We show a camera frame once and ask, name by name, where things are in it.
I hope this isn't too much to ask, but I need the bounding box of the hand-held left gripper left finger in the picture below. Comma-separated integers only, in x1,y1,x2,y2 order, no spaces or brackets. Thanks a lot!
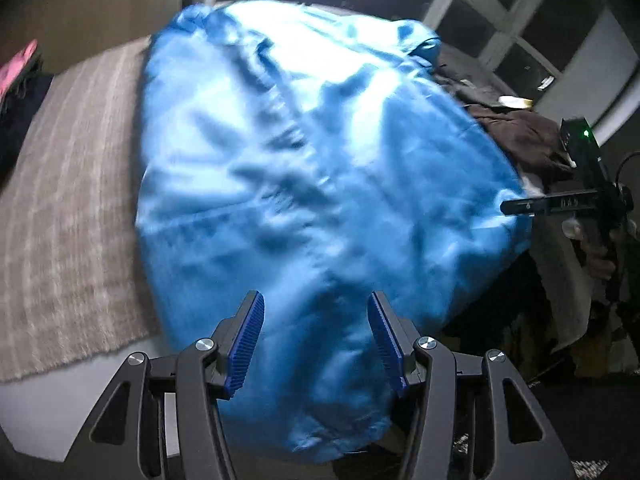
65,290,266,480

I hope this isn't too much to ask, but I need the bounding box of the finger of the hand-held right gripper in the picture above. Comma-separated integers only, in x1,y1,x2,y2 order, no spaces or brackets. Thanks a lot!
500,192,621,217

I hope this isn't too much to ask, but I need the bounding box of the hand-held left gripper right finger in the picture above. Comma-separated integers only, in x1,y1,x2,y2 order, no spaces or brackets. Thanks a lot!
366,290,576,480

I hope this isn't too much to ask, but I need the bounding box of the blue striped zip jacket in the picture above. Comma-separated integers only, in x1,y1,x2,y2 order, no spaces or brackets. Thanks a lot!
134,0,533,466

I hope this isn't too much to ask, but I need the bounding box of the person's right hand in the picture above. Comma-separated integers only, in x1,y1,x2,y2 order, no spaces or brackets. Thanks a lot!
582,230,620,282

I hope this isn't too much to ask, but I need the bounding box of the brown cloth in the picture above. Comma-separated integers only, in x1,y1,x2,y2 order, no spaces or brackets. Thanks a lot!
465,105,571,181

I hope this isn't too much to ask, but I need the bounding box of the dark grey hoodie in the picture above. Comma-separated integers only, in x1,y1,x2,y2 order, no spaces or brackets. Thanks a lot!
435,45,526,108

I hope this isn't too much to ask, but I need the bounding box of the beige plaid blanket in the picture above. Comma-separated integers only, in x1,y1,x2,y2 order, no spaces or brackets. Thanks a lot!
0,42,166,386

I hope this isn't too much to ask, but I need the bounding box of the black folded cloth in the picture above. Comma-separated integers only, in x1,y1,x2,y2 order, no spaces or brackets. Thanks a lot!
0,72,53,181

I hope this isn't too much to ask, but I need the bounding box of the pink folded cloth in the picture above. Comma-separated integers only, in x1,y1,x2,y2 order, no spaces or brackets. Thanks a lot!
0,39,40,98

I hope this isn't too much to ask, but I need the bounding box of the wooden headboard panel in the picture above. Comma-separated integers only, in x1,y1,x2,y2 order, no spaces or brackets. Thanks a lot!
0,0,201,81

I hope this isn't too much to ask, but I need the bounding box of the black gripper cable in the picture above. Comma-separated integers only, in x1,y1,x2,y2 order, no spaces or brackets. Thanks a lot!
612,152,640,191

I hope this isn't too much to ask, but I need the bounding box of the white grid window frame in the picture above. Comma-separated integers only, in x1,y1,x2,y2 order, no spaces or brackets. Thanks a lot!
425,0,601,96

